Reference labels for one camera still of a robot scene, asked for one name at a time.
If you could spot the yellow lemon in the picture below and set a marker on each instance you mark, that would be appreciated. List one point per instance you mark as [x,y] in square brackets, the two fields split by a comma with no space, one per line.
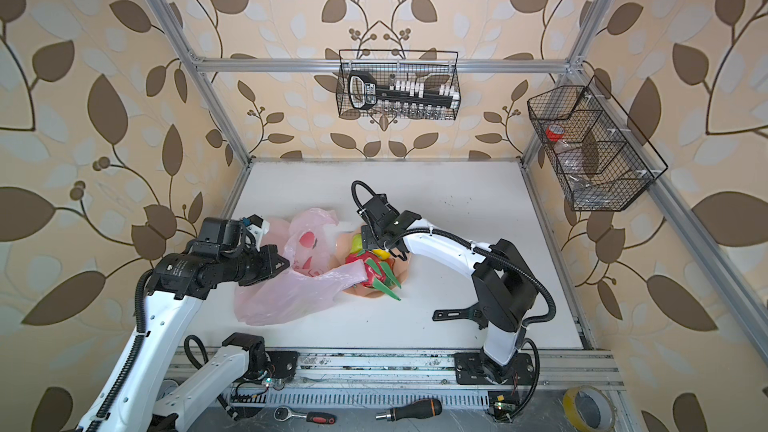
[381,254]

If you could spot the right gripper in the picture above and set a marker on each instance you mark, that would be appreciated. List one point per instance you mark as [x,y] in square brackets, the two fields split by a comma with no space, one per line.
[369,240]

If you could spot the black adjustable wrench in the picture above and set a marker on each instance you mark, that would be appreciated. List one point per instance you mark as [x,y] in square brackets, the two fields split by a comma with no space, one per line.
[472,313]

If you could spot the pink wavy plate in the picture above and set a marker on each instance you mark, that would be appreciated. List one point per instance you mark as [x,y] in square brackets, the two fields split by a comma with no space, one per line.
[343,245]

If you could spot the black wire basket back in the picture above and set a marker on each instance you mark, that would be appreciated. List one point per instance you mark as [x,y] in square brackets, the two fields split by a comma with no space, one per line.
[432,66]

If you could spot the black socket set holder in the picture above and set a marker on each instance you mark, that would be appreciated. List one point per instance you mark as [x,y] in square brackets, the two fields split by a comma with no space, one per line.
[365,93]

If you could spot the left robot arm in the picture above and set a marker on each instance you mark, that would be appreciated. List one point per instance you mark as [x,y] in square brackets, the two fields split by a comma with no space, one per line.
[166,300]

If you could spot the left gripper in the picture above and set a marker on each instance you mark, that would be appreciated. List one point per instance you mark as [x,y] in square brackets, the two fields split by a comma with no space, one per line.
[269,267]

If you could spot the ratchet wrench red handle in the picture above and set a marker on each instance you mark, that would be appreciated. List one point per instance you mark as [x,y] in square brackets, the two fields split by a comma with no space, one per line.
[284,413]

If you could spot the pink plastic bag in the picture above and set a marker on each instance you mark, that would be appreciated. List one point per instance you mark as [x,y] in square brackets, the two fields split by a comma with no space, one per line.
[311,283]

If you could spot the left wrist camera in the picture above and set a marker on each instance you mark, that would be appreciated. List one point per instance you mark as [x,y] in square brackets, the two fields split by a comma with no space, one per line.
[229,238]

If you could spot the pink dragon fruit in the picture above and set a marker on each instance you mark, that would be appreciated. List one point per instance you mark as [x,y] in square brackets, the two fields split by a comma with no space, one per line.
[379,276]

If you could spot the yellow tape roll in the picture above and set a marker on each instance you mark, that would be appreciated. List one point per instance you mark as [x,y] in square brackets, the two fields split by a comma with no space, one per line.
[588,409]

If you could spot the black wire basket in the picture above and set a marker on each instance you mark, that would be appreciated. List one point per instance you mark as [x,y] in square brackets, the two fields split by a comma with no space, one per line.
[605,161]
[432,66]

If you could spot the green apple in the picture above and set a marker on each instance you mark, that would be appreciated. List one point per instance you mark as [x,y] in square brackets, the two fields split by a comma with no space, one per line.
[356,245]

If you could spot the black orange screwdriver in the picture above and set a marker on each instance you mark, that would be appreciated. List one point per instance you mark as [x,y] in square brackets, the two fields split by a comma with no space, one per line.
[420,409]

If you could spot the black wire basket right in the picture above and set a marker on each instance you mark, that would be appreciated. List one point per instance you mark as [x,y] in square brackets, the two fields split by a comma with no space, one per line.
[605,161]

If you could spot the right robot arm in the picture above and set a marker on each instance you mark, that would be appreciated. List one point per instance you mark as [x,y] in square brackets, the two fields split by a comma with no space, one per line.
[509,296]

